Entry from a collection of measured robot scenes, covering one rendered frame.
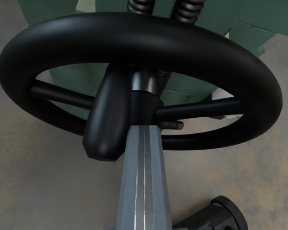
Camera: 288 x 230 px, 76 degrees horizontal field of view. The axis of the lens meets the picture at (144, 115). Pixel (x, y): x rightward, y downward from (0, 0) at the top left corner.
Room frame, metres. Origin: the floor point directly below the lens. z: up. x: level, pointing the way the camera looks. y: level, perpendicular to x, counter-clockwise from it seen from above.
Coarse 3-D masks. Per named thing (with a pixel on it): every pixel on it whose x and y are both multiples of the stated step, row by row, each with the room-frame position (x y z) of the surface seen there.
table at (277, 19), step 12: (84, 0) 0.13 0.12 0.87; (264, 0) 0.30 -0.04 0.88; (276, 0) 0.31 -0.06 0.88; (84, 12) 0.12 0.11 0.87; (252, 12) 0.30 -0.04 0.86; (264, 12) 0.31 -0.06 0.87; (276, 12) 0.31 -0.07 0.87; (252, 24) 0.31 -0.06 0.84; (264, 24) 0.32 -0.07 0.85; (276, 24) 0.32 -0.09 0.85; (228, 36) 0.22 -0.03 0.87
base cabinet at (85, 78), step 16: (80, 64) 0.19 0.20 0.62; (96, 64) 0.20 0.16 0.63; (64, 80) 0.16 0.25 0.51; (80, 80) 0.18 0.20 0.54; (96, 80) 0.20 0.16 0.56; (176, 80) 0.29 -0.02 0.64; (192, 80) 0.30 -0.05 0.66; (160, 96) 0.28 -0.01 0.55; (176, 96) 0.30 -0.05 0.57; (192, 96) 0.32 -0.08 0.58; (80, 112) 0.17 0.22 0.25
